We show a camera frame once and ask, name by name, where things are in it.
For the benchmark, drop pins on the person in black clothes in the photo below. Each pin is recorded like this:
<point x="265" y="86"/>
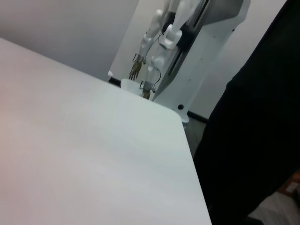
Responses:
<point x="253" y="129"/>

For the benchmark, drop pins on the white humanoid robot on stand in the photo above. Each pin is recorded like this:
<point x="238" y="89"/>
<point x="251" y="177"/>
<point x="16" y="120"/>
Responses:
<point x="206" y="58"/>

